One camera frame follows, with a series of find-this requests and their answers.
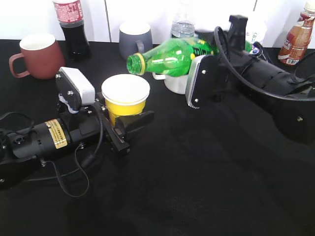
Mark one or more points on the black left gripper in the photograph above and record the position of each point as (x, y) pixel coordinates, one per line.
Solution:
(90, 124)

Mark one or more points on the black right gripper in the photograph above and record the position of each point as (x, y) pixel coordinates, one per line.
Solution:
(223, 86)

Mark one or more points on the yellow paper cup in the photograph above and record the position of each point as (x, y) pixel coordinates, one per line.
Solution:
(125, 95)

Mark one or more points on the green sprite bottle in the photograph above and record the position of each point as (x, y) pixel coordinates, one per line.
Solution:
(173, 57)

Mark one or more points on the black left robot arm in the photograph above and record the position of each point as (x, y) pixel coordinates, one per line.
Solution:
(25, 151)

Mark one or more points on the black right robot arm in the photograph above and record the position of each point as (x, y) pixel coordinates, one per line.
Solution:
(291, 103)

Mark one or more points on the white blueberry milk carton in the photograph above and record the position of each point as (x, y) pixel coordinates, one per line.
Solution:
(255, 29)

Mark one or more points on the clear water bottle green label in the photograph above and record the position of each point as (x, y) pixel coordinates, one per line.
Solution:
(182, 22)

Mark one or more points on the white ceramic mug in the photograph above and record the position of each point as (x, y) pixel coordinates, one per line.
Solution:
(174, 84)

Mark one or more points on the brown tea drink bottle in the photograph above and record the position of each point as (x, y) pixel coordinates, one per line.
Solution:
(299, 37)

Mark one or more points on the grey ceramic mug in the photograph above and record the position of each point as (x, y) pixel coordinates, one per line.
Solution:
(134, 37)

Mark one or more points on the brown ceramic mug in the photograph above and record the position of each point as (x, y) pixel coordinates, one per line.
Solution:
(42, 55)

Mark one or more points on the cola bottle red label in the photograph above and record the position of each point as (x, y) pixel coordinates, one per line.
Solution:
(70, 16)

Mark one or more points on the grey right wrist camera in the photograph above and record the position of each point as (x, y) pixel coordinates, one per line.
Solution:
(201, 80)

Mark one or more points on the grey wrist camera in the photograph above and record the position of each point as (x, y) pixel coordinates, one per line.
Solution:
(201, 80)
(75, 90)

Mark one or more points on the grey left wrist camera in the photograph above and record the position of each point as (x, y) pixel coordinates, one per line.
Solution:
(75, 90)

